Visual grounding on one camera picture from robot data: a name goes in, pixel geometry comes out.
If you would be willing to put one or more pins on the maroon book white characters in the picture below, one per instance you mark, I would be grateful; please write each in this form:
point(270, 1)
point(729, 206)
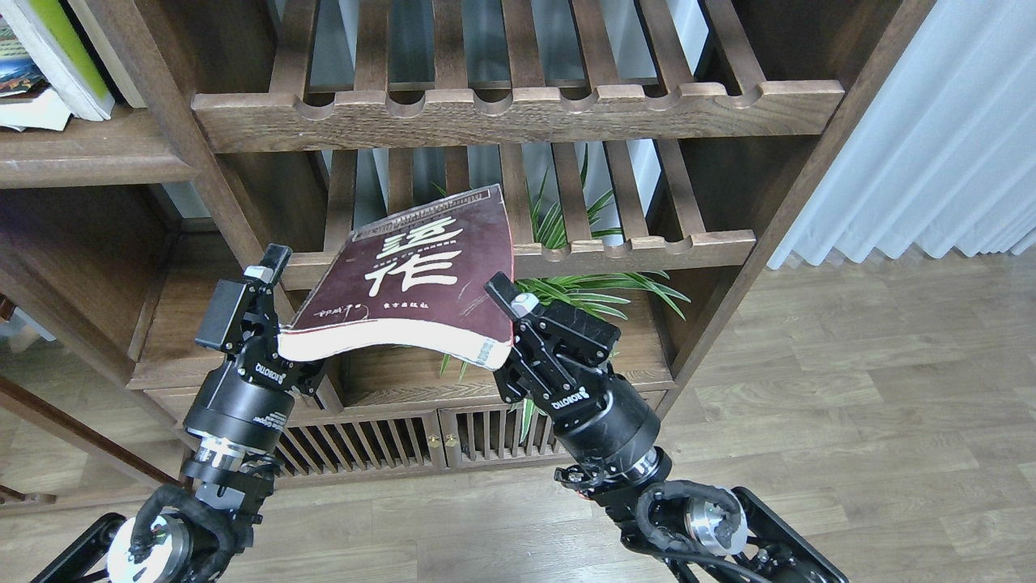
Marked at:
point(414, 279)

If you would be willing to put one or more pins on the white pleated curtain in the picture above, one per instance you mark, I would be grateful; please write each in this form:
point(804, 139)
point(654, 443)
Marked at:
point(944, 158)

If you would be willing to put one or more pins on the yellow green cover book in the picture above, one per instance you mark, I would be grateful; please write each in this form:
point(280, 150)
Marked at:
point(45, 31)

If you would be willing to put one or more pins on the dark wooden bookshelf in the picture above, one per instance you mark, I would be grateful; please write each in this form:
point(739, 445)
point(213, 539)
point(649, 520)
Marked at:
point(114, 232)

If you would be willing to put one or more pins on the green spider plant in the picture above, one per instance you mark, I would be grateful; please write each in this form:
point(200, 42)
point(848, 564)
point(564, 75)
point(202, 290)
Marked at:
point(586, 292)

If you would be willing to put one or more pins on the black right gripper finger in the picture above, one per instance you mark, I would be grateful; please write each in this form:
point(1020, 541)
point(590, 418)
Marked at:
point(516, 304)

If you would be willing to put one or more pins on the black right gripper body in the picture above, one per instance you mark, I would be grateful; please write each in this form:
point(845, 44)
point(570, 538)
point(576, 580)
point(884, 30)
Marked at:
point(560, 361)

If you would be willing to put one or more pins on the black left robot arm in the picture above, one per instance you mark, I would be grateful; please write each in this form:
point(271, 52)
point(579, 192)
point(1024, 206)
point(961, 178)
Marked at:
point(178, 535)

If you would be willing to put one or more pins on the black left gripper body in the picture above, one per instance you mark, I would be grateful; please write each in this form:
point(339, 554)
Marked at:
point(242, 407)

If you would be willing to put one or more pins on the dark wooden side frame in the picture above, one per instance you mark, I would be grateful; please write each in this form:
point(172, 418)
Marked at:
point(37, 411)

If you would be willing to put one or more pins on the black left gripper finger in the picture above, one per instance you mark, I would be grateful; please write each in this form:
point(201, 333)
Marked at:
point(273, 262)

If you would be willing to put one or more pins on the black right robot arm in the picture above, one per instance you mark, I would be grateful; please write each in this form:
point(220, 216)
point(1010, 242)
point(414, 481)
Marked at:
point(728, 532)

